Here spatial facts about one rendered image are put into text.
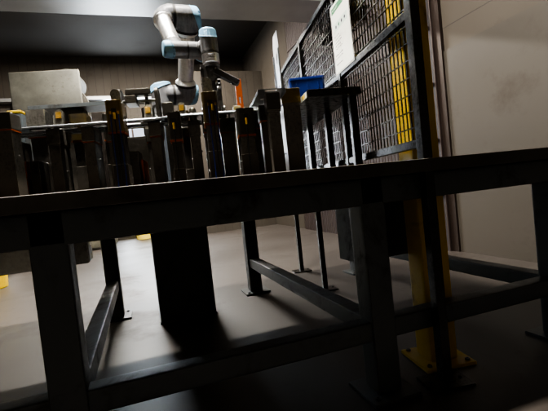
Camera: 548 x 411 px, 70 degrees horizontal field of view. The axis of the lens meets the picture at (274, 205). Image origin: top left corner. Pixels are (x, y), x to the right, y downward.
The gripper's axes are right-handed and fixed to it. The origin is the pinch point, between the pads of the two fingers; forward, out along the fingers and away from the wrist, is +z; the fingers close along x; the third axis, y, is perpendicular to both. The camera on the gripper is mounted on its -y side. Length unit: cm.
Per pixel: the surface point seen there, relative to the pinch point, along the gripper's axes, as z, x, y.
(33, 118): -5, -12, 80
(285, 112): 6.0, 16.8, -24.3
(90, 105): -13, -27, 60
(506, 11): -61, -56, -196
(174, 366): 79, 71, 25
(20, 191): 27, 19, 76
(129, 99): -11.4, -15.7, 40.4
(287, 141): 18.0, 16.8, -23.9
